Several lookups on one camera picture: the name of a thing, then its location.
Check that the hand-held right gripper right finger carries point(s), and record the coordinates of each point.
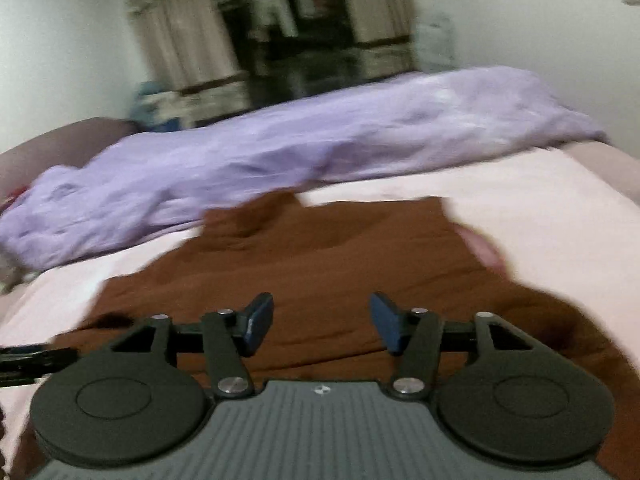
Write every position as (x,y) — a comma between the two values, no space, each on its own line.
(388,321)

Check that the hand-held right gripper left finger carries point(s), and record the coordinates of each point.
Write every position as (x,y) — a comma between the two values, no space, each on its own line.
(259,321)

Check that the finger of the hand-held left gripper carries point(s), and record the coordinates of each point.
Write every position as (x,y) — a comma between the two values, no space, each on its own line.
(35,362)

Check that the brown garment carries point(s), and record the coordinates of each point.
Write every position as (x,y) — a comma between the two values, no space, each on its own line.
(320,280)

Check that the purple blanket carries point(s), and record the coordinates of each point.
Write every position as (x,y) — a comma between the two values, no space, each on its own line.
(280,150)

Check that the pink bed sheet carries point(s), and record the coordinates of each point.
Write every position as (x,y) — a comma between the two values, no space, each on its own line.
(540,210)

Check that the blue bundle of cloth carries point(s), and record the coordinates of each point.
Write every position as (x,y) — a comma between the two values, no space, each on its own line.
(155,102)

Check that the striped beige curtain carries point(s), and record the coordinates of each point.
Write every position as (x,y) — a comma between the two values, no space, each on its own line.
(185,35)
(375,5)

